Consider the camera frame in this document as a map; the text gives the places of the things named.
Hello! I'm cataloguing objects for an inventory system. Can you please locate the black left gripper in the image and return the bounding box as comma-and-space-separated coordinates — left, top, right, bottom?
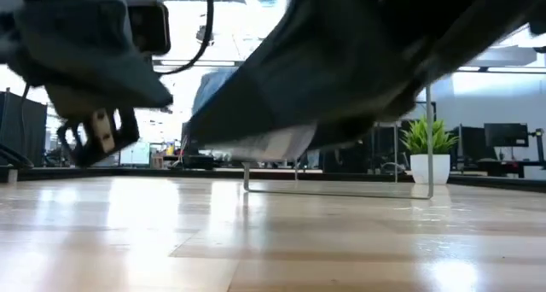
0, 0, 174, 168

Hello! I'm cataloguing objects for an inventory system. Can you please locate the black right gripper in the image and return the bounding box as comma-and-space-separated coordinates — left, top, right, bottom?
189, 0, 432, 162

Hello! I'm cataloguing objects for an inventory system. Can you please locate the black monitor on arm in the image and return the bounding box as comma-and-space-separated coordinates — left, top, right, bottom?
484, 123, 530, 149

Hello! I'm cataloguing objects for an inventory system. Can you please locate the white cabinet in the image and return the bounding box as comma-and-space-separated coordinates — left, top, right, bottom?
120, 141, 151, 166

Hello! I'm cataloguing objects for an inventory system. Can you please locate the mint green perforated metal shelf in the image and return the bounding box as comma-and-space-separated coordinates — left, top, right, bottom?
242, 85, 435, 201

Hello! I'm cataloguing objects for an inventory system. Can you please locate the green plant in white pot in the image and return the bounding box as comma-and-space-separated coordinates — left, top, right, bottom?
400, 116, 460, 185

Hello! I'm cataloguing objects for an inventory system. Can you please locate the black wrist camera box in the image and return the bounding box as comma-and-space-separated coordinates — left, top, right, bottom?
127, 0, 172, 56

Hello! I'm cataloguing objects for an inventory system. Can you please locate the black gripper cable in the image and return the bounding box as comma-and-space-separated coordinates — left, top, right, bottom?
155, 0, 215, 76

